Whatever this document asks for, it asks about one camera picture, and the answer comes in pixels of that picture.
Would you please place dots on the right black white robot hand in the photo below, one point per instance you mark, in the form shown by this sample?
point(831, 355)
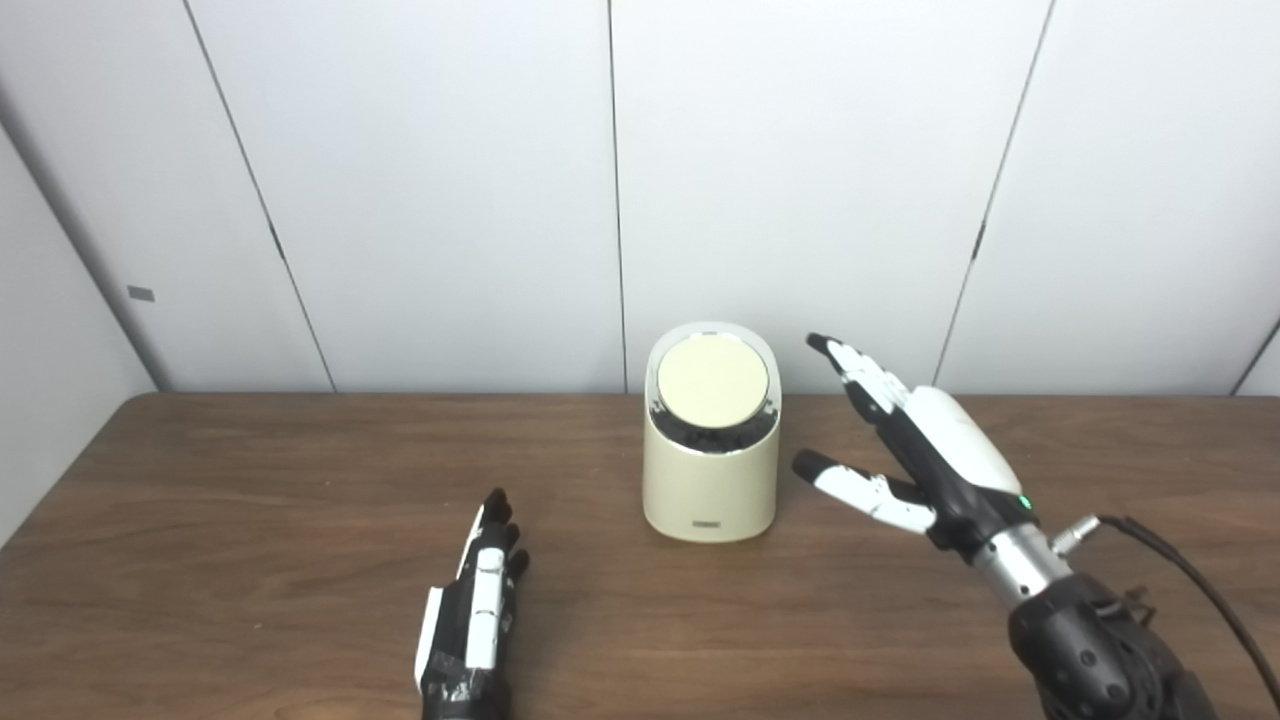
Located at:
point(960, 450)

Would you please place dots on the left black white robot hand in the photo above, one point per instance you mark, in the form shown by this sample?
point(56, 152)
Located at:
point(485, 620)

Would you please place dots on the cream round bin lid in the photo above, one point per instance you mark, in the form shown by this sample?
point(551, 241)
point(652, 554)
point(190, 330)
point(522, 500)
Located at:
point(712, 383)

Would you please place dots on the cream-colored bin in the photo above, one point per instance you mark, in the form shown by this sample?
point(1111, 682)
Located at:
point(710, 490)

